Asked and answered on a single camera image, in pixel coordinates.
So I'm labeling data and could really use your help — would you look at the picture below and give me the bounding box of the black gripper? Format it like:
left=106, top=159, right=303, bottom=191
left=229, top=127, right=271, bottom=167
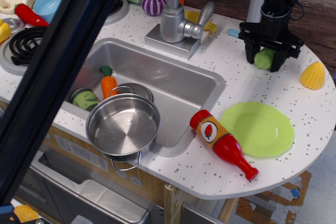
left=238, top=13, right=304, bottom=72

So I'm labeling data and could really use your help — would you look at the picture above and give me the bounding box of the green toy broccoli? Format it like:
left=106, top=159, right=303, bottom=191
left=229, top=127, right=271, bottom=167
left=254, top=48, right=275, bottom=70

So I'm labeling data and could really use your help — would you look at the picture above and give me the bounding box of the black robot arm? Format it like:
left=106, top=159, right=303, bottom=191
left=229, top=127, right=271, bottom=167
left=1, top=0, right=303, bottom=207

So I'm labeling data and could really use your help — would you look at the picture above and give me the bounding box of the stainless steel pot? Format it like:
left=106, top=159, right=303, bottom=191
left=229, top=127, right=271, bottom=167
left=86, top=93, right=161, bottom=172

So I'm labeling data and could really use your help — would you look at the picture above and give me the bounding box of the yellow toy corn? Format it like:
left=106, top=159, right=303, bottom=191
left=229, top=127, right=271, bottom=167
left=300, top=62, right=326, bottom=90

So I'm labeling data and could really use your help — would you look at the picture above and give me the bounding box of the grey vertical pole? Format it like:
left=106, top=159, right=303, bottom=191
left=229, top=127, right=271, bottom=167
left=246, top=0, right=265, bottom=23

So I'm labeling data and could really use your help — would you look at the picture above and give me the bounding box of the light green plastic plate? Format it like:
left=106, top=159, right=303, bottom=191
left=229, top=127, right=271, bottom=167
left=220, top=102, right=295, bottom=157

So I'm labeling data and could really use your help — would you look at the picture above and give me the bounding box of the yellow toy cheese slice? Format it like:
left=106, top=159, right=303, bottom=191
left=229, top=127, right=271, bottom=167
left=184, top=11, right=218, bottom=34

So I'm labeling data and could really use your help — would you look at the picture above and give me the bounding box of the silver sink basin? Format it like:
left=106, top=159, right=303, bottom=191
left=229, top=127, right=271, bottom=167
left=68, top=38, right=226, bottom=156

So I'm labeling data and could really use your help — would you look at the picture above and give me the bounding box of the silver toy faucet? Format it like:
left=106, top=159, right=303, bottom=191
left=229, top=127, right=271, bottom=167
left=144, top=0, right=215, bottom=59

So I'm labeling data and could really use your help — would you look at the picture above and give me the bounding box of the red toy ketchup bottle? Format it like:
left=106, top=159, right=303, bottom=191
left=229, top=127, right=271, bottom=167
left=190, top=110, right=259, bottom=181

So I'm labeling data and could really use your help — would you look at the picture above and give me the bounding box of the purple toy onion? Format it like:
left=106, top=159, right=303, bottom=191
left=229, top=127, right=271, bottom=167
left=141, top=0, right=168, bottom=16

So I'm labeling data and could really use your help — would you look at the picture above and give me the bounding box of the black middle stove burner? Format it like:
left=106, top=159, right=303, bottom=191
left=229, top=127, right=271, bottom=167
left=103, top=0, right=129, bottom=26

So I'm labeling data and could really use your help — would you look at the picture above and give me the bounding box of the black stove burner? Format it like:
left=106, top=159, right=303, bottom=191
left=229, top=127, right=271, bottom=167
left=1, top=26, right=47, bottom=76
left=103, top=0, right=129, bottom=26

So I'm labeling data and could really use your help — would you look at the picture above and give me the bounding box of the orange toy carrot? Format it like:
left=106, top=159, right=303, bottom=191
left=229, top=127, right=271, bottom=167
left=101, top=66, right=118, bottom=99

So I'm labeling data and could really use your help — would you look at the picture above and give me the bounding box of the green toy peas can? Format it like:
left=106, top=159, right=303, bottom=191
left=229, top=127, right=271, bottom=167
left=69, top=88, right=100, bottom=111

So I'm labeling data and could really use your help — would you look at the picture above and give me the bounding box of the light blue plastic bowl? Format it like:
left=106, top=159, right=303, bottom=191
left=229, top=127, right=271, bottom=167
left=33, top=0, right=62, bottom=23

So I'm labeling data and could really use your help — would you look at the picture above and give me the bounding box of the black front stove burner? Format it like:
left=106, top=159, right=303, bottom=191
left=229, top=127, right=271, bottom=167
left=1, top=26, right=47, bottom=76

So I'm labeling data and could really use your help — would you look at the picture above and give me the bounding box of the red toy chili pepper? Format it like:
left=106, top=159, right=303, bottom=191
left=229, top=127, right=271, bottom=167
left=14, top=3, right=49, bottom=27

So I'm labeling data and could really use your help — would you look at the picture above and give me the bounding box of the yellow toy bell pepper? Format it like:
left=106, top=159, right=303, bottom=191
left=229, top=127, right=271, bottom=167
left=0, top=19, right=12, bottom=43

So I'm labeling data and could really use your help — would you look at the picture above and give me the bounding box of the yellow toy on floor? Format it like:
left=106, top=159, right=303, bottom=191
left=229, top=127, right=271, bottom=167
left=10, top=205, right=39, bottom=223

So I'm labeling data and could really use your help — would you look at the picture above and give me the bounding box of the blue handled toy knife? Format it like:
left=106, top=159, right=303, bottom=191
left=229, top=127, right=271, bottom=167
left=227, top=28, right=240, bottom=38

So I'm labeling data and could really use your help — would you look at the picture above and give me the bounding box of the silver oven door handle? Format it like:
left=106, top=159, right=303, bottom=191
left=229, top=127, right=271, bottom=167
left=30, top=151, right=150, bottom=223

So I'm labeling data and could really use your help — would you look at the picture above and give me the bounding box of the silver ring knob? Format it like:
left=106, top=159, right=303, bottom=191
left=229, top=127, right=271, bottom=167
left=3, top=18, right=26, bottom=34

